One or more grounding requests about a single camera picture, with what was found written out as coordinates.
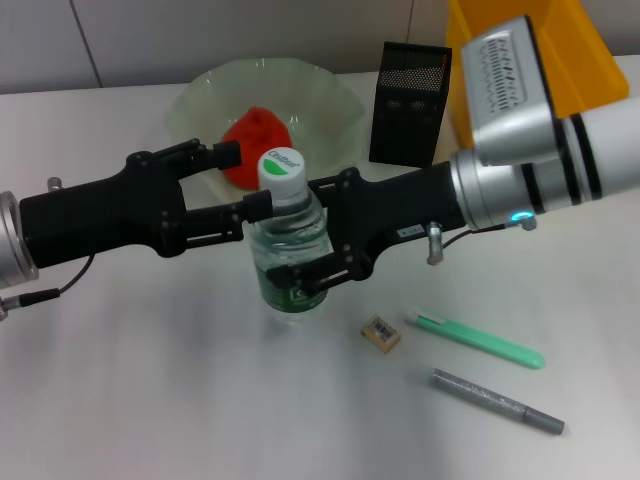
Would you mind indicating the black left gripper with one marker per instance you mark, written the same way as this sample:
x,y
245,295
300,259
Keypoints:
x,y
100,215

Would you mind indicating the clear green-label water bottle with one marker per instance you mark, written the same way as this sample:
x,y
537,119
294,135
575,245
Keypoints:
x,y
290,240

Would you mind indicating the pale green wavy glass bowl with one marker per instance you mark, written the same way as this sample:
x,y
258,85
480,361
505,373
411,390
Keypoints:
x,y
330,115

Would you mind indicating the small beige eraser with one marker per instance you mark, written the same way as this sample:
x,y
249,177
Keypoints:
x,y
380,334

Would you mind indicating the mint green pen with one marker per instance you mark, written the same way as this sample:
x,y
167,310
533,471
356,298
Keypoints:
x,y
475,339

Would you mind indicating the grey marker pen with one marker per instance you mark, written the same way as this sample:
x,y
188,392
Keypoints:
x,y
490,400

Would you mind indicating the orange knitted toy fruit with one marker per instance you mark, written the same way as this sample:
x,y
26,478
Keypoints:
x,y
250,130

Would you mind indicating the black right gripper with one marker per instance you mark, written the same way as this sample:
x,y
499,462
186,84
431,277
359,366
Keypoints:
x,y
400,205

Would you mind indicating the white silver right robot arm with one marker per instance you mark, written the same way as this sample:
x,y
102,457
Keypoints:
x,y
575,155

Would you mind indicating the black mesh pen holder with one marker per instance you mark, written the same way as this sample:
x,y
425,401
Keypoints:
x,y
405,125

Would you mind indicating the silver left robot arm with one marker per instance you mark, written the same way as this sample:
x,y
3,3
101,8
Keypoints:
x,y
12,240

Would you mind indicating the yellow plastic storage bin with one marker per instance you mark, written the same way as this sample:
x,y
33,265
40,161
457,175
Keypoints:
x,y
575,60

